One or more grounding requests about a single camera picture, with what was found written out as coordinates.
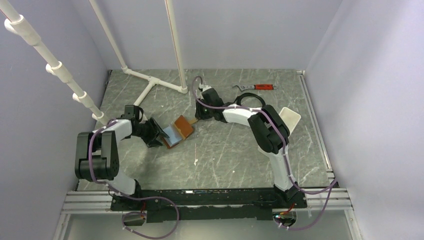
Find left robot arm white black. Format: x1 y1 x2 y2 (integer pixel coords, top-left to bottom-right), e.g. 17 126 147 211
74 105 167 210

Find white plastic tray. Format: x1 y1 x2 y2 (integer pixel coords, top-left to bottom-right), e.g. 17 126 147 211
279 107 302 134

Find white pvc pipe frame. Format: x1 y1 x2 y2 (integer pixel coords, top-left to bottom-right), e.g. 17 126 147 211
0 0 189 126

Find aluminium frame rails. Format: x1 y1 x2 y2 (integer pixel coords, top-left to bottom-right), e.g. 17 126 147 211
56 76 362 240

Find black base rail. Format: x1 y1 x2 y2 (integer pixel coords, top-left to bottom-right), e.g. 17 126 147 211
110 187 307 223

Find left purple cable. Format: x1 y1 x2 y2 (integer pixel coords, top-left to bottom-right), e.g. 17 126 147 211
87 119 181 240

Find black coiled cable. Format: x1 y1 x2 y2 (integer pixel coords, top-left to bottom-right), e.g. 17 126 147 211
233 92 267 110

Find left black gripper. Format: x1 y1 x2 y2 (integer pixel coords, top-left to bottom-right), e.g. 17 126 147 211
133 117 169 148

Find brown leather card holder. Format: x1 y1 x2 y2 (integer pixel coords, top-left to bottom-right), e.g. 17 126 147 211
161 115 197 149

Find red handled adjustable wrench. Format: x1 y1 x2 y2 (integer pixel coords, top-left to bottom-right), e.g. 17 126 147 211
233 84 278 91

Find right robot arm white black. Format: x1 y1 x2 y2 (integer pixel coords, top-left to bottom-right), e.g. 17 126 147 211
195 86 306 208

